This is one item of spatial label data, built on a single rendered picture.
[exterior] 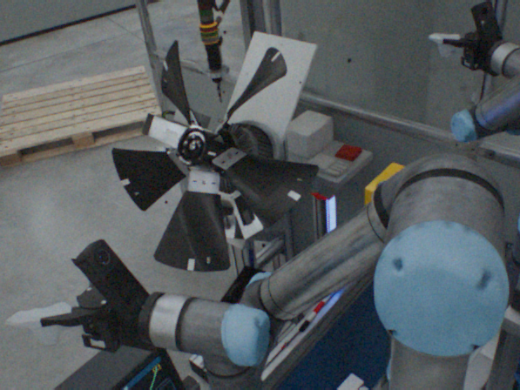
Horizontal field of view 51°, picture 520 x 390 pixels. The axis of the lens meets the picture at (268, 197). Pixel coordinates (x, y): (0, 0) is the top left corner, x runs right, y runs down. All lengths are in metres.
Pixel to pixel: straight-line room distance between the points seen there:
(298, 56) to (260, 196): 0.54
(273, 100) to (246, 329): 1.17
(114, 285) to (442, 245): 0.45
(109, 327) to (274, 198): 0.73
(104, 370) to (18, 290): 2.25
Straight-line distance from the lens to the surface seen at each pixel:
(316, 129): 2.08
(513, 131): 1.45
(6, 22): 6.86
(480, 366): 1.35
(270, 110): 1.78
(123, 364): 1.01
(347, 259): 0.72
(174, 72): 1.72
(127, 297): 0.78
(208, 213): 1.59
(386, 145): 2.13
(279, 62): 1.51
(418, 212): 0.54
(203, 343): 0.73
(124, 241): 3.26
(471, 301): 0.51
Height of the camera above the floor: 2.01
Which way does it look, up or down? 37 degrees down
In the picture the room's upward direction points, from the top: 7 degrees counter-clockwise
